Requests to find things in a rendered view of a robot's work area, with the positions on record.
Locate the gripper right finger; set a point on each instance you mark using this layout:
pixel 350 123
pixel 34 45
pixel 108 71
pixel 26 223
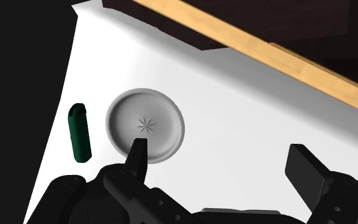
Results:
pixel 324 183

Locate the grey round plate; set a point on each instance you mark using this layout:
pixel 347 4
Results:
pixel 157 121

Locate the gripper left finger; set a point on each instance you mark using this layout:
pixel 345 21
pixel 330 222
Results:
pixel 126 189

